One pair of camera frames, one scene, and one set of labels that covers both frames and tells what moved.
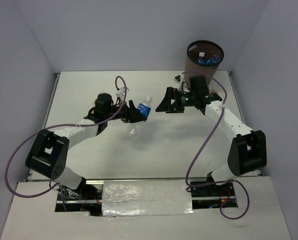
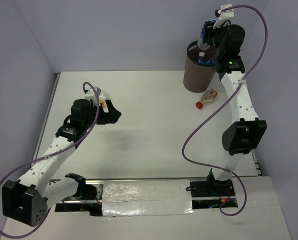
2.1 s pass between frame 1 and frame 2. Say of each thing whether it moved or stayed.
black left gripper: moved
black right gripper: moved
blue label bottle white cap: stayed
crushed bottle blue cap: stayed
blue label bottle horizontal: moved
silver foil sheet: stayed
